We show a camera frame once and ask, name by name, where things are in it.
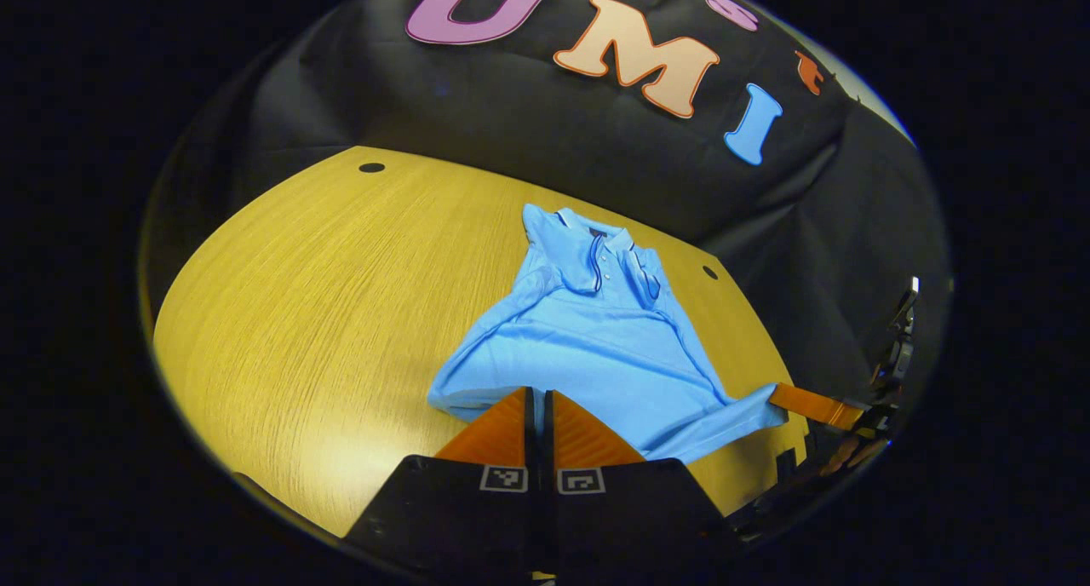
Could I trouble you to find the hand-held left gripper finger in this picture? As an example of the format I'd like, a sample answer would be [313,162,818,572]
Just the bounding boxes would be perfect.
[343,386,541,582]
[543,388,743,576]

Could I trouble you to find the light blue T-shirt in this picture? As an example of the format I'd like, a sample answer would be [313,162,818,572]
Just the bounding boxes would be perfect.
[426,203,789,466]

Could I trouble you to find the black backdrop cloth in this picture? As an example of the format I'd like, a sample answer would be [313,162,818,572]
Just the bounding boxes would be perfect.
[143,0,953,399]

